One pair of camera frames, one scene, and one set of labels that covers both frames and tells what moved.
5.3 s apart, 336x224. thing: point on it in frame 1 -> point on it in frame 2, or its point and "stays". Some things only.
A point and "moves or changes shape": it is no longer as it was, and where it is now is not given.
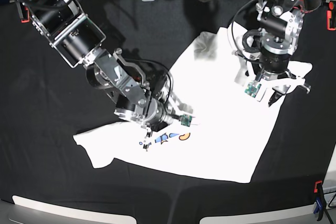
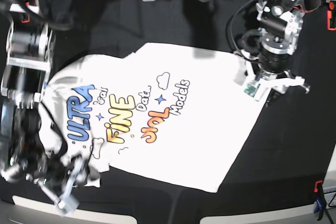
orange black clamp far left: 25,13 stays
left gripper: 159,113 -> 55,178
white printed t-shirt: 229,130 moves or changes shape
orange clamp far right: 331,6 stays
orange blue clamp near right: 320,205 stays
